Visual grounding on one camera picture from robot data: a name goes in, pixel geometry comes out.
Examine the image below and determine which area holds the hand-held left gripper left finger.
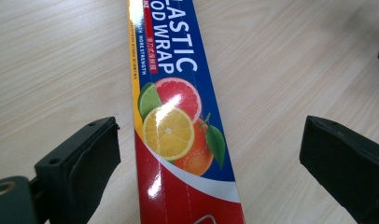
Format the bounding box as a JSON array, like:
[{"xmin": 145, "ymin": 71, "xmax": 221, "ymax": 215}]
[{"xmin": 34, "ymin": 116, "xmax": 122, "ymax": 224}]

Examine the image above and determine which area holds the blue and red wrap box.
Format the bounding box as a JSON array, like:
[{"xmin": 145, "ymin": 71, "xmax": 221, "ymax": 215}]
[{"xmin": 126, "ymin": 0, "xmax": 246, "ymax": 224}]

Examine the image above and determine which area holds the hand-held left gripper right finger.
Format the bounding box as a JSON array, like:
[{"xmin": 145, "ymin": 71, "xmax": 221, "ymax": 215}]
[{"xmin": 299, "ymin": 115, "xmax": 379, "ymax": 224}]

